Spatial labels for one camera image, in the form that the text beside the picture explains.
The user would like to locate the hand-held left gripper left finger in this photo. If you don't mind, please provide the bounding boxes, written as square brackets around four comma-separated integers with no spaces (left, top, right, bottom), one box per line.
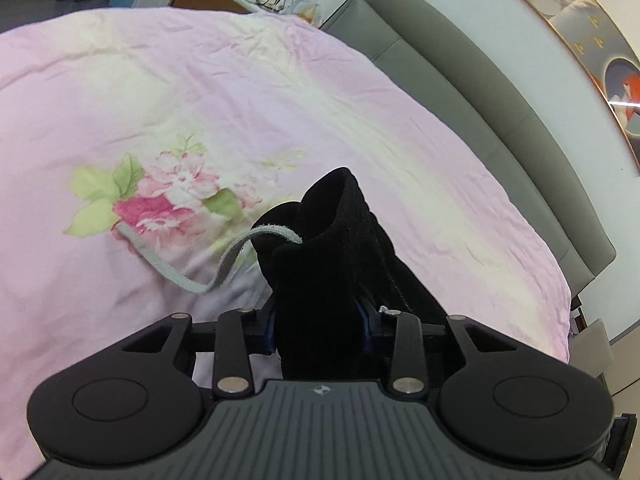
[122,304,279,397]

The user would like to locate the pink floral bedspread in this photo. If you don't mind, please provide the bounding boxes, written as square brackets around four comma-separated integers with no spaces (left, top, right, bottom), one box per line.
[0,7,574,463]

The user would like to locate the grey padded headboard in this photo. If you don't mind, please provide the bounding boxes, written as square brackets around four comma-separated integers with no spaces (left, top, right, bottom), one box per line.
[319,0,618,302]

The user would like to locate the framed wall picture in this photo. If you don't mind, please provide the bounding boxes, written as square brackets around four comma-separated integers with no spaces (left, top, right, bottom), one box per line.
[476,0,640,167]

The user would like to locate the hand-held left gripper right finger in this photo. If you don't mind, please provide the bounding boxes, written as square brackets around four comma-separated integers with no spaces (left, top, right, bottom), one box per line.
[357,300,522,396]

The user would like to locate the black pants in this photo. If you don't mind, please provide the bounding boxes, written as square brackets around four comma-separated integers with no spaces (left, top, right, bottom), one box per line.
[117,165,449,382]

